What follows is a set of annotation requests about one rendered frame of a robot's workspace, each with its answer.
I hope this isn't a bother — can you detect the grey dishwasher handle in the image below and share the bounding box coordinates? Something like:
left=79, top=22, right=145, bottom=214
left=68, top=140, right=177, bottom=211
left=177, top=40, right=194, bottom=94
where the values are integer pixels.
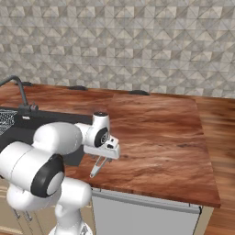
left=91, top=187, right=203, bottom=215

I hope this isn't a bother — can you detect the grey wire rack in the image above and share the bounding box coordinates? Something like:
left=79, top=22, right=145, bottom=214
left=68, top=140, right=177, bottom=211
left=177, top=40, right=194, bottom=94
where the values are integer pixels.
left=0, top=109, right=18, bottom=136

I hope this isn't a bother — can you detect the beige counter side panel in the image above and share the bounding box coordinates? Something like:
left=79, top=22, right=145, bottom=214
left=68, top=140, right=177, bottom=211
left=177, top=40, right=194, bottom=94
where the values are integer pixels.
left=193, top=205, right=215, bottom=235

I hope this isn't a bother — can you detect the black sink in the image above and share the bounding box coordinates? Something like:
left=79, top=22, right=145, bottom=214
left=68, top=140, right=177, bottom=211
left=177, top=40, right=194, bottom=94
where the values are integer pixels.
left=0, top=106, right=94, bottom=167

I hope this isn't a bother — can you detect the dark grey tap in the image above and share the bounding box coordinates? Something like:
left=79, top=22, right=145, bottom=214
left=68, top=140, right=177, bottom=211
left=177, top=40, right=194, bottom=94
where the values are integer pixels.
left=0, top=74, right=39, bottom=113

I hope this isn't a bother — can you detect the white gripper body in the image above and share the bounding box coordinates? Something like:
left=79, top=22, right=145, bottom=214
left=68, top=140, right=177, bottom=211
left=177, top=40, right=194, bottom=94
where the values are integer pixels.
left=83, top=143, right=121, bottom=161

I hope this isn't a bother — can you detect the beige cupboard door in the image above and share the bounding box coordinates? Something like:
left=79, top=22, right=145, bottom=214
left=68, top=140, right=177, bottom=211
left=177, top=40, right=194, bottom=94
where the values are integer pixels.
left=0, top=178, right=95, bottom=235

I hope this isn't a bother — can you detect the grey dishwasher door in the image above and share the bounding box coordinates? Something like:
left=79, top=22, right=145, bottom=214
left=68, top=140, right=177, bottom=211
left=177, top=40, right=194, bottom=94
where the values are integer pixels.
left=91, top=192, right=201, bottom=235

